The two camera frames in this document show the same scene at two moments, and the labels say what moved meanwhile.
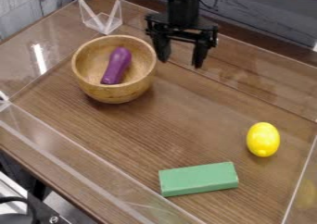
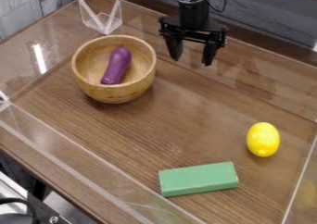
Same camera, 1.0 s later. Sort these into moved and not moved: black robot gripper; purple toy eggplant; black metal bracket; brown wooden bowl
Moved: black robot gripper
Not moved: brown wooden bowl; black metal bracket; purple toy eggplant
